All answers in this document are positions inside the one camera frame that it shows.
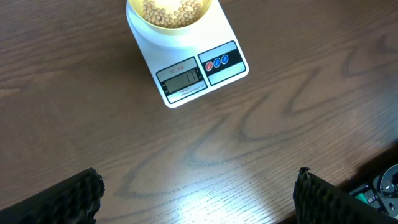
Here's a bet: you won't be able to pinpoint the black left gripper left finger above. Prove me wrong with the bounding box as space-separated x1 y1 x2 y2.
1 168 105 224

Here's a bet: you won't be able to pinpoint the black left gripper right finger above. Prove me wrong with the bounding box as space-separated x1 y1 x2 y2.
293 167 397 224

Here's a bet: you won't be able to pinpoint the white digital kitchen scale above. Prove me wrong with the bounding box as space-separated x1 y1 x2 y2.
126 1 249 108

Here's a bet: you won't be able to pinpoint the pale yellow plastic bowl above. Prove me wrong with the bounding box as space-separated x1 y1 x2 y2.
128 0 213 36

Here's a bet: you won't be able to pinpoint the soybeans in yellow bowl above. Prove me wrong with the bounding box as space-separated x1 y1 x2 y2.
141 0 203 29

